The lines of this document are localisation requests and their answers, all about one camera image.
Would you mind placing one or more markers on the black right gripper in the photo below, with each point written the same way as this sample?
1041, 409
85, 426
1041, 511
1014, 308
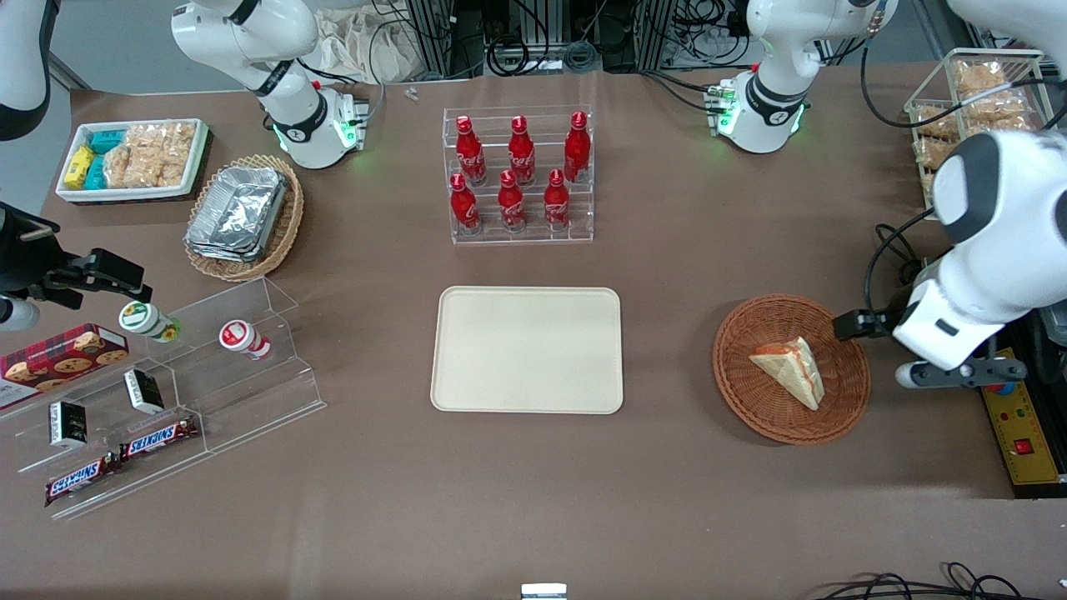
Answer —
25, 260

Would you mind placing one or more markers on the clear acrylic stepped stand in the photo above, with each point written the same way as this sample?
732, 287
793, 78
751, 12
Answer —
250, 392

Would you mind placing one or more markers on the round brown wicker basket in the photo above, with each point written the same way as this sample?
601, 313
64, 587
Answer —
750, 400

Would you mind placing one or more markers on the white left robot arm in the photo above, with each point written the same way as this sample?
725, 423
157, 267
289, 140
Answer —
1000, 267

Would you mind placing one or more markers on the triangular sandwich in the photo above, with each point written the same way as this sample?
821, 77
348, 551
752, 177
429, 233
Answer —
792, 371

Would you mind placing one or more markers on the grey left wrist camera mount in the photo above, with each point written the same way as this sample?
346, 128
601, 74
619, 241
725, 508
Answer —
959, 375

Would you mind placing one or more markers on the yellow snack packet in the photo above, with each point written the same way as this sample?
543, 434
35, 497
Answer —
79, 167

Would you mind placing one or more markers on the beige plastic tray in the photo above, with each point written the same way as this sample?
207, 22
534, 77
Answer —
525, 350

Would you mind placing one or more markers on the oval light wicker basket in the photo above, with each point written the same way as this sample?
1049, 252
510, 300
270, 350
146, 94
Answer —
288, 225

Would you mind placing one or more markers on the stack of foil trays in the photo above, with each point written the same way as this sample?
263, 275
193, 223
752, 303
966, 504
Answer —
237, 212

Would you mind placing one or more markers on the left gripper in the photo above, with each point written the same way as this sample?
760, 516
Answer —
867, 323

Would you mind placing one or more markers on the red cola bottle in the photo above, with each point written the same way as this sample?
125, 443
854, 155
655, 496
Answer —
511, 204
464, 208
522, 154
557, 204
577, 150
471, 154

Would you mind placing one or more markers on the green lid yogurt cup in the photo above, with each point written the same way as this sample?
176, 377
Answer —
146, 321

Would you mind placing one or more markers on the red cookie box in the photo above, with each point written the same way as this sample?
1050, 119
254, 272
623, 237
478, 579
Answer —
58, 358

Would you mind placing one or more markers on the white clip at table edge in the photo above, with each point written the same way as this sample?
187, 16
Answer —
543, 592

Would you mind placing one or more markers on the red lid yogurt cup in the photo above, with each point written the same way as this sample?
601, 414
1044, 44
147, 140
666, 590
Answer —
243, 339

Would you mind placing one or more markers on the brown table cover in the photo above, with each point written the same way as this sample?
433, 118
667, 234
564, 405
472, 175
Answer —
667, 500

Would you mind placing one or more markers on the white rectangular snack tray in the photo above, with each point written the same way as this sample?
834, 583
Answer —
133, 193

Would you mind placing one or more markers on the small black white carton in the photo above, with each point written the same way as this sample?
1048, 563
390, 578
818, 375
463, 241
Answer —
68, 425
143, 392

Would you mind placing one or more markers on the Snickers chocolate bar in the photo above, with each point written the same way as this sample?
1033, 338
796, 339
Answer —
79, 481
158, 438

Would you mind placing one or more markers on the clear acrylic bottle rack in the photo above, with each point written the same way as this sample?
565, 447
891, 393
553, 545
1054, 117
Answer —
517, 237

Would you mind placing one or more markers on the bag of rice crackers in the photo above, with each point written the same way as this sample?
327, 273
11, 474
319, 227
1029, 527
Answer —
175, 154
129, 158

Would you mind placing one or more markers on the beige crumpled cloth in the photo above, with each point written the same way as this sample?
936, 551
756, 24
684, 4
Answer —
358, 46

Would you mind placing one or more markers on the clear bag of fried snacks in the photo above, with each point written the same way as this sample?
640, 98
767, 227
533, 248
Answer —
929, 154
938, 123
996, 108
982, 77
1017, 125

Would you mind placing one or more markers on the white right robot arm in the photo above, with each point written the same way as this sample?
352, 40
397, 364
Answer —
250, 33

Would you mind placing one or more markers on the yellow emergency stop box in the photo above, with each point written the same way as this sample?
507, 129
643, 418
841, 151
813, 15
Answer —
1025, 442

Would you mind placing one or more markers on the aluminium frame post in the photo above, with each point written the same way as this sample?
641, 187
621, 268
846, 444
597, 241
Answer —
432, 33
663, 29

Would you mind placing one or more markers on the black appliance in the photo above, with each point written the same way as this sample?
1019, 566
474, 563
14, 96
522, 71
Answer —
1052, 400

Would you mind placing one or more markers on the teal snack packet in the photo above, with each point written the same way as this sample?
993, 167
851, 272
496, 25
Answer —
96, 173
107, 142

